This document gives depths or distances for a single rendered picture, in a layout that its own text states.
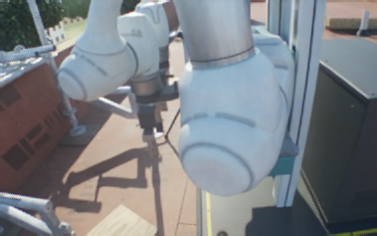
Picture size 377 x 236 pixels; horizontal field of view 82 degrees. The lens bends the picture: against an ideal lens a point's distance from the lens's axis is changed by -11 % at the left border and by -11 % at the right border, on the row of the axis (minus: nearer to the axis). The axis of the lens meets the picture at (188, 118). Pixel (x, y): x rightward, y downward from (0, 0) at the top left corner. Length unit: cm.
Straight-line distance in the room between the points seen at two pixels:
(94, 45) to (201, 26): 24
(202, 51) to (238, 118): 10
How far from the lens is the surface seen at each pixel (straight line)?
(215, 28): 32
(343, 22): 566
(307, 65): 71
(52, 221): 120
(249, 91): 32
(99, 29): 49
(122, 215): 146
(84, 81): 48
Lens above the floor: 112
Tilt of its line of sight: 31 degrees down
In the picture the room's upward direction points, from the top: 7 degrees counter-clockwise
